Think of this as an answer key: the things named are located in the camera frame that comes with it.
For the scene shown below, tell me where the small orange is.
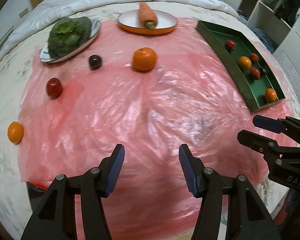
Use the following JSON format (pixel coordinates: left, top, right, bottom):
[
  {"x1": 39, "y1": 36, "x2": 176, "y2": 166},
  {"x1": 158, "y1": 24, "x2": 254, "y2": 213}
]
[{"x1": 7, "y1": 122, "x2": 24, "y2": 145}]

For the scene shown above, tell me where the orange carrot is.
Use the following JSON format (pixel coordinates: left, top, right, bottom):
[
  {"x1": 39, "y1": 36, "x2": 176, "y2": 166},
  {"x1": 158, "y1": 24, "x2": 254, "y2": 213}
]
[{"x1": 138, "y1": 2, "x2": 158, "y2": 30}]

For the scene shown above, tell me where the pink plastic sheet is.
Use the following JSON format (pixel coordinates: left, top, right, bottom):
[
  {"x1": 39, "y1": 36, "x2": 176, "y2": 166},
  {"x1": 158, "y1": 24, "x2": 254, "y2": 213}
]
[{"x1": 18, "y1": 18, "x2": 293, "y2": 239}]

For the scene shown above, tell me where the large orange mandarin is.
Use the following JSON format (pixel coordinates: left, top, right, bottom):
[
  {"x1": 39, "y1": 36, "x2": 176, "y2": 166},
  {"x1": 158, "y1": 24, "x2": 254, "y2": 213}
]
[{"x1": 132, "y1": 47, "x2": 157, "y2": 72}]

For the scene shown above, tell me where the red tomato in tray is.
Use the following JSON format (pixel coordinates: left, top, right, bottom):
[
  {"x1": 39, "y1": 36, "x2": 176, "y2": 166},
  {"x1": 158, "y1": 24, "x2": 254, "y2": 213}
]
[
  {"x1": 249, "y1": 53, "x2": 259, "y2": 63},
  {"x1": 224, "y1": 40, "x2": 236, "y2": 52},
  {"x1": 250, "y1": 67, "x2": 261, "y2": 80}
]

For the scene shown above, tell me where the green leafy vegetable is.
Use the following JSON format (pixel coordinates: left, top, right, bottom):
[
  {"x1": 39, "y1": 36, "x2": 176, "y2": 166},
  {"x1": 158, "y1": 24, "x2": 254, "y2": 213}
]
[{"x1": 47, "y1": 16, "x2": 92, "y2": 59}]

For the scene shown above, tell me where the dark red plum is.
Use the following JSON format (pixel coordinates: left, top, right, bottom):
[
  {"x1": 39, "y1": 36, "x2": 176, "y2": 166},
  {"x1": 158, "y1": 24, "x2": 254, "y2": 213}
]
[{"x1": 46, "y1": 77, "x2": 63, "y2": 99}]

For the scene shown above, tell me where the orange rimmed white plate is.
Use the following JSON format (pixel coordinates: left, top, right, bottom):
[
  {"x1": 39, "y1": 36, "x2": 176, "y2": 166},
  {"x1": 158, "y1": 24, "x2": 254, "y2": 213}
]
[{"x1": 117, "y1": 9, "x2": 178, "y2": 36}]

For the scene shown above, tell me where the orange fruit in tray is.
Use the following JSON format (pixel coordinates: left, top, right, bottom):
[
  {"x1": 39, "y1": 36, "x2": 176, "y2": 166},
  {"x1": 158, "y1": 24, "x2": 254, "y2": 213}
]
[{"x1": 238, "y1": 56, "x2": 252, "y2": 71}]

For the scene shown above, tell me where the orange fruit near tray front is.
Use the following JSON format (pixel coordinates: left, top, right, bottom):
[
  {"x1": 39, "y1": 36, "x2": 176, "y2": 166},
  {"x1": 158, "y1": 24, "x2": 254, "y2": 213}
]
[{"x1": 264, "y1": 88, "x2": 277, "y2": 103}]

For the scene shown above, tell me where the green rectangular tray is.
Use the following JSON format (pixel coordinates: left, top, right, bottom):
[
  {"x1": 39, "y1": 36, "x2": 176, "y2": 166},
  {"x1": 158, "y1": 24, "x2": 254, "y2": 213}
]
[{"x1": 196, "y1": 21, "x2": 286, "y2": 113}]

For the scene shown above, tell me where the blue folded towel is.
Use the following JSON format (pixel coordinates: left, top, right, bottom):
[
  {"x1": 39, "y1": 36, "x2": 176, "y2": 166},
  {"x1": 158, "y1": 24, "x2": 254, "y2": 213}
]
[{"x1": 251, "y1": 28, "x2": 279, "y2": 54}]

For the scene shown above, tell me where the dark purple plum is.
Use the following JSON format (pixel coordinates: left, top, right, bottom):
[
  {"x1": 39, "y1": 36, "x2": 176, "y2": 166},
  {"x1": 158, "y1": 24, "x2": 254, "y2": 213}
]
[{"x1": 89, "y1": 55, "x2": 102, "y2": 70}]

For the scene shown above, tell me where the white patterned oval plate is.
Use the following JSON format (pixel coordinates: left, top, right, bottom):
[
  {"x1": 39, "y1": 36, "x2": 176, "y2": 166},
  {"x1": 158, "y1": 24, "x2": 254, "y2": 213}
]
[{"x1": 39, "y1": 16, "x2": 101, "y2": 63}]

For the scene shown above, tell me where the dark plum in tray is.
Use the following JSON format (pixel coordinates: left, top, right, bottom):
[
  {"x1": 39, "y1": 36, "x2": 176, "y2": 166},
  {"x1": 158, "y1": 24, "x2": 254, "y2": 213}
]
[{"x1": 259, "y1": 67, "x2": 267, "y2": 76}]

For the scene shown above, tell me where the white shelf unit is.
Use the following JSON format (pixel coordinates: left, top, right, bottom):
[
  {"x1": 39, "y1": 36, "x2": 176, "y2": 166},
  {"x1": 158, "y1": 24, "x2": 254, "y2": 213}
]
[{"x1": 247, "y1": 0, "x2": 300, "y2": 50}]

